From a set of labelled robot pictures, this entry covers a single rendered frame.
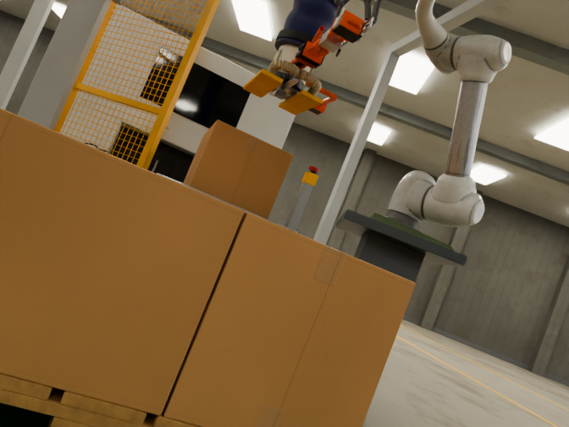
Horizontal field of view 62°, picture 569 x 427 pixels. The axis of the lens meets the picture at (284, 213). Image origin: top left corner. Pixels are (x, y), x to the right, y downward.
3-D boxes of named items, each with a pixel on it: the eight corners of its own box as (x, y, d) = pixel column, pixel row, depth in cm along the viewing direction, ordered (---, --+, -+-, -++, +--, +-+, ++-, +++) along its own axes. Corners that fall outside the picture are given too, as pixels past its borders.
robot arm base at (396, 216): (405, 238, 224) (409, 227, 224) (423, 236, 202) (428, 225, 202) (370, 221, 222) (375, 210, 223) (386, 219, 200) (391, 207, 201)
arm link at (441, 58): (429, 27, 196) (460, 25, 187) (444, 57, 209) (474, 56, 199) (417, 52, 194) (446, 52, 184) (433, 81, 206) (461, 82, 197)
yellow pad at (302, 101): (277, 107, 230) (281, 97, 230) (295, 115, 233) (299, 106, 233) (301, 93, 197) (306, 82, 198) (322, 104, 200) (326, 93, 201)
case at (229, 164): (176, 198, 272) (202, 135, 275) (239, 224, 283) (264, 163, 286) (184, 199, 215) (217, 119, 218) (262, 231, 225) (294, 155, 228)
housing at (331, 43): (317, 44, 171) (322, 33, 171) (333, 53, 173) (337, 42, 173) (324, 39, 164) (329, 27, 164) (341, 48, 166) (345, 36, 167)
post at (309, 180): (243, 325, 282) (305, 171, 290) (253, 329, 284) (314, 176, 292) (245, 328, 276) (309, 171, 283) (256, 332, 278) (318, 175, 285)
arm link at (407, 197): (395, 219, 222) (414, 178, 225) (430, 229, 209) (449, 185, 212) (379, 206, 211) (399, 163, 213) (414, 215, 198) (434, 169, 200)
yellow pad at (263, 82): (242, 89, 224) (246, 79, 224) (261, 98, 227) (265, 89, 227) (261, 72, 192) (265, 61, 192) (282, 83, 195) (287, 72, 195)
